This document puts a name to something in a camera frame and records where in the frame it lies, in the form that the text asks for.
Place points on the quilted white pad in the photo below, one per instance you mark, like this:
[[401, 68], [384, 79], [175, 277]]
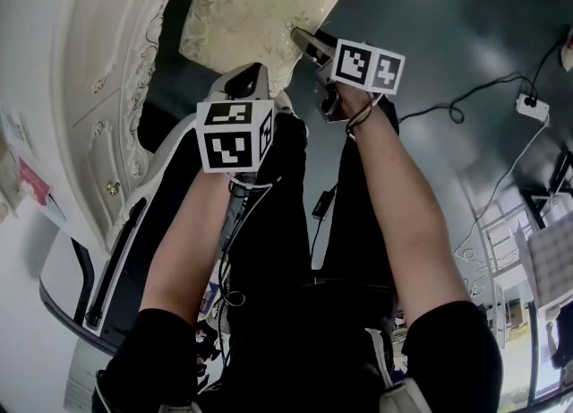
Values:
[[553, 268]]

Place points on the person's black trousers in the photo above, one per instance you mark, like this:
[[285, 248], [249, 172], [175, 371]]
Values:
[[286, 205]]

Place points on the large black mobile robot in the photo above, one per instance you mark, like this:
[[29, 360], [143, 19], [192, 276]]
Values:
[[156, 165]]

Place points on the person's right hand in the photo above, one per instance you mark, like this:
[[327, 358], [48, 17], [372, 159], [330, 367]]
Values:
[[356, 106]]

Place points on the person's left shoe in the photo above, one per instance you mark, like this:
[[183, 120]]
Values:
[[284, 104]]

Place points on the cream ornate dressing table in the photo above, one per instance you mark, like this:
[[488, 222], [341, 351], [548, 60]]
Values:
[[89, 44]]

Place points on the gold drawer knob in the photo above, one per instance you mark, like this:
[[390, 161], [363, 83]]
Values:
[[113, 187]]

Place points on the red card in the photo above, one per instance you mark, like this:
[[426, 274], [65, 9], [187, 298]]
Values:
[[33, 183]]

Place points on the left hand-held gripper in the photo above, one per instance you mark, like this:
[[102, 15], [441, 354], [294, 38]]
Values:
[[228, 147]]

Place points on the person's black shirt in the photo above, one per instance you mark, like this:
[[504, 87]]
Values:
[[313, 335]]

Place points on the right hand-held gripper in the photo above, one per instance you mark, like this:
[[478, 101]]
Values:
[[367, 68]]

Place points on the person's left forearm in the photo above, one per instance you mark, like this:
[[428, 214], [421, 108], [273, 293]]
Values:
[[179, 259]]

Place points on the white power strip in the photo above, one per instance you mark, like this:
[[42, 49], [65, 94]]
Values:
[[532, 105]]

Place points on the black wrist band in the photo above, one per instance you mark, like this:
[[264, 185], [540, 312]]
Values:
[[358, 122]]

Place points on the black metal frame table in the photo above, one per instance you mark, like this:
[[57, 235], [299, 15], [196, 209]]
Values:
[[544, 191]]

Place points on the cream upholstered stool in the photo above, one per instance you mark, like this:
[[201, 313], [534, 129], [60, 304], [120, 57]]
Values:
[[250, 8]]

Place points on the person's right forearm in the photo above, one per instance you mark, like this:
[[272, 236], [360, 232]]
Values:
[[403, 223]]

